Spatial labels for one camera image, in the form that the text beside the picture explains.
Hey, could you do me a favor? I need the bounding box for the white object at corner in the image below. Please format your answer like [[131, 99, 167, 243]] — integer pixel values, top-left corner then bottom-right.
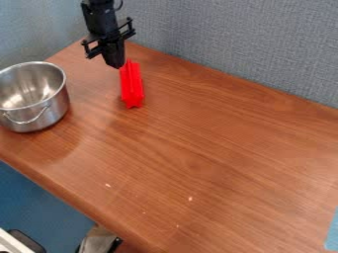
[[0, 228, 35, 253]]

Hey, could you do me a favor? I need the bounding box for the black object at bottom left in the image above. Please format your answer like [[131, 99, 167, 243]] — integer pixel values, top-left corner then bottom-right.
[[8, 229, 47, 253]]

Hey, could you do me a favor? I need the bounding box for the red star-shaped block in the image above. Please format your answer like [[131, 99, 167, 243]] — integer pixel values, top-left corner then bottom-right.
[[119, 59, 144, 109]]

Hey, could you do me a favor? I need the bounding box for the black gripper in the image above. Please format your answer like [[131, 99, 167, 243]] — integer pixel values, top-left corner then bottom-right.
[[80, 17, 136, 69]]

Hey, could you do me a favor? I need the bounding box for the stainless steel pot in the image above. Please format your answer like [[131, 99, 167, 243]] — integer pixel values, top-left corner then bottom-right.
[[0, 61, 70, 132]]

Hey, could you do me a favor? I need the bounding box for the grey table leg bracket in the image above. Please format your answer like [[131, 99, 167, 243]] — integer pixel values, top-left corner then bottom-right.
[[75, 224, 123, 253]]

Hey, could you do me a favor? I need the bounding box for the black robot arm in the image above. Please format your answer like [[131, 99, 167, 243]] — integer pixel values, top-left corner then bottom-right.
[[80, 0, 136, 69]]

